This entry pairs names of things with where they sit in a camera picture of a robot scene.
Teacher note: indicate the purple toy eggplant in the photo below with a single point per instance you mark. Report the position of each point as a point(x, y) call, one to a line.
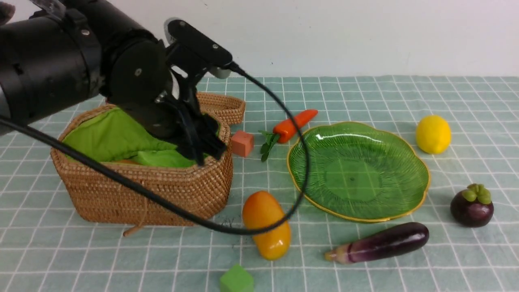
point(391, 242)

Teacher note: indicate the green foam cube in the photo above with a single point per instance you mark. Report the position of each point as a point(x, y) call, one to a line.
point(236, 279)

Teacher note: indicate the orange toy carrot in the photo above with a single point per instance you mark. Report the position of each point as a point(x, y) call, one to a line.
point(284, 131)

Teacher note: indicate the orange foam cube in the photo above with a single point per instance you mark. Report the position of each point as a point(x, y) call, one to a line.
point(242, 143)

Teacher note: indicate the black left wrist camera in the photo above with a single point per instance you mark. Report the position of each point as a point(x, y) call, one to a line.
point(194, 52)

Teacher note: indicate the yellow toy lemon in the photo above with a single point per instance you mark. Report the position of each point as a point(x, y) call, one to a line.
point(433, 134)

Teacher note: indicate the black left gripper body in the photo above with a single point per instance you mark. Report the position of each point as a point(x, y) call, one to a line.
point(173, 95)

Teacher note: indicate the green checkered tablecloth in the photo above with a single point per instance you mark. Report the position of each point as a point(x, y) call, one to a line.
point(464, 238)

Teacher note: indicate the green glass leaf plate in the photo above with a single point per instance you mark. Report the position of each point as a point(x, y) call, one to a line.
point(359, 173)

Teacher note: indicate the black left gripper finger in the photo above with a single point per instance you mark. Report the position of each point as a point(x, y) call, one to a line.
point(191, 143)
point(211, 144)

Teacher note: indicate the woven wicker basket lid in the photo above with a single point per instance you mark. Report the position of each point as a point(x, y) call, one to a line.
point(227, 108)

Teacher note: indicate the purple toy mangosteen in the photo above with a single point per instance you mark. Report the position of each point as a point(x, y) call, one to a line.
point(472, 207)

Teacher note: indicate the green toy bitter gourd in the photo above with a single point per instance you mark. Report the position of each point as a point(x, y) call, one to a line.
point(165, 158)

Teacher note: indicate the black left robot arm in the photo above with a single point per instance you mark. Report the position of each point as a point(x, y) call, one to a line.
point(73, 50)

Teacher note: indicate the orange yellow toy mango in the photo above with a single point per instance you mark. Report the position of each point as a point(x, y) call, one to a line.
point(260, 210)

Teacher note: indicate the brown toy potato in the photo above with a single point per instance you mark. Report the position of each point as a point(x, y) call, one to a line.
point(126, 161)

